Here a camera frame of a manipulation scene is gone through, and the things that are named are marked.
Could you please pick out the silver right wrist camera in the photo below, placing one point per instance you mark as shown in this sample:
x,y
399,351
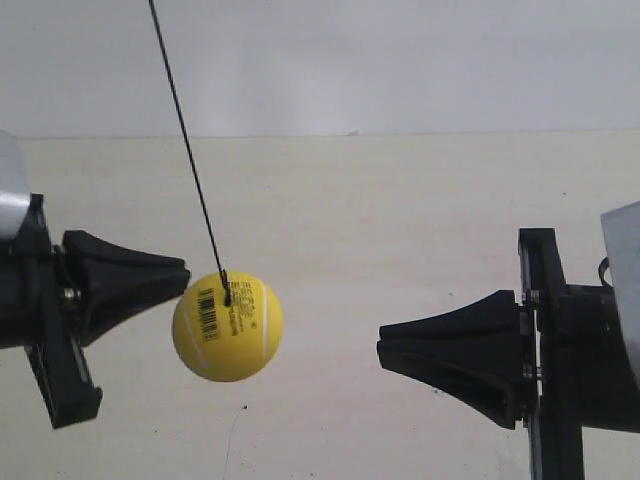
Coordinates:
x,y
620,229

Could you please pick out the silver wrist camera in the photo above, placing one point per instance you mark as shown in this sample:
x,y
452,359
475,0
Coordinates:
x,y
620,229
15,189

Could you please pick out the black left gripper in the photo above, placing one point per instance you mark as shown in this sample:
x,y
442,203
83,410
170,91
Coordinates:
x,y
117,283

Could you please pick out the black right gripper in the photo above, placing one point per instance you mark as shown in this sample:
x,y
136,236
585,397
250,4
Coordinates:
x,y
583,378

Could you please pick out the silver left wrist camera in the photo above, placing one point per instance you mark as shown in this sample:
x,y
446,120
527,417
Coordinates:
x,y
15,189

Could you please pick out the yellow tennis ball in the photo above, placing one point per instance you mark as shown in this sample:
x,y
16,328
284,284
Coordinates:
x,y
227,335

